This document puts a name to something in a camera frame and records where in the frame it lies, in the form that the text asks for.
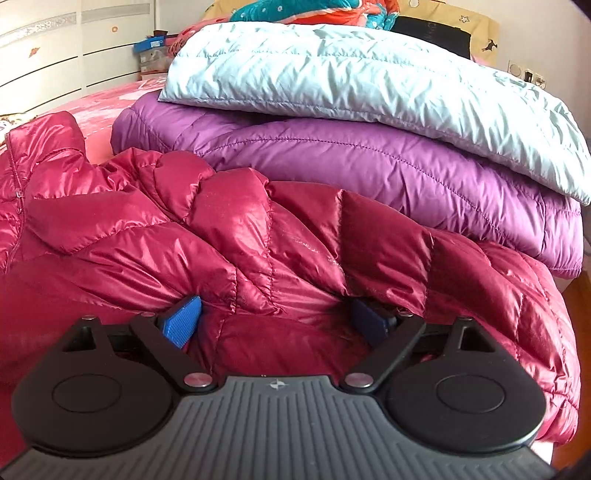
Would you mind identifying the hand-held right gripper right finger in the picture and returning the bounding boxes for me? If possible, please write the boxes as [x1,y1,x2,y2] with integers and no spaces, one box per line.
[342,298,497,395]

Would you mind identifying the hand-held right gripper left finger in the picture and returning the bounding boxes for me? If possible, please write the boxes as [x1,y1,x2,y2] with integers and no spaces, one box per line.
[59,295,215,395]

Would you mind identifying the red down jacket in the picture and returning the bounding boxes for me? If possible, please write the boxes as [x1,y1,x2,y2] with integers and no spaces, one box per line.
[0,111,580,446]

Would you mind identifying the purple down jacket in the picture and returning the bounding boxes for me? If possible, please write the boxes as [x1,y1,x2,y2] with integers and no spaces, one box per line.
[110,92,585,278]

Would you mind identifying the pink heart-print blanket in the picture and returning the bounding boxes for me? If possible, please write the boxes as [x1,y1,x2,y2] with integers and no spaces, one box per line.
[46,76,171,164]

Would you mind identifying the light blue down jacket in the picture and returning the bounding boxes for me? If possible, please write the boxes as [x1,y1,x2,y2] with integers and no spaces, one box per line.
[158,23,591,206]

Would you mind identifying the blue box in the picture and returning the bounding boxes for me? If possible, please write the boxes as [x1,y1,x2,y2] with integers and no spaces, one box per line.
[134,37,168,54]

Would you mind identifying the pink patterned pillow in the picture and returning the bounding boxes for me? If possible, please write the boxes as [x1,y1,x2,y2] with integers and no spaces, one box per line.
[167,22,211,58]

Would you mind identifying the black cloth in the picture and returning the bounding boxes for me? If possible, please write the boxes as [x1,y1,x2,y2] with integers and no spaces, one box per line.
[392,16,472,61]

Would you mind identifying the white wardrobe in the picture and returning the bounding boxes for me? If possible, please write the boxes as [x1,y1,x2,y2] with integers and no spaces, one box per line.
[0,0,213,116]

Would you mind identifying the yellow star-print headboard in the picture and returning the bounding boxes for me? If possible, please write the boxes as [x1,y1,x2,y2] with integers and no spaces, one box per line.
[203,0,502,68]

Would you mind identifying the teal and orange quilt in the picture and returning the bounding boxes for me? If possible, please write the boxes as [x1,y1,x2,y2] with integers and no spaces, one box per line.
[229,0,402,31]

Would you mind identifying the wall sockets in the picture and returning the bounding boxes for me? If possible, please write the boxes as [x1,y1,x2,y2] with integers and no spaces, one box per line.
[508,60,548,88]

